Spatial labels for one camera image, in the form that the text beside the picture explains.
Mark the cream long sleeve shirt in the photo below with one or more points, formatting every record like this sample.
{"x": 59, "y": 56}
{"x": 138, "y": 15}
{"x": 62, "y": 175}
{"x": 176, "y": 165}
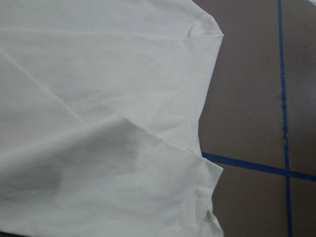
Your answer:
{"x": 100, "y": 103}

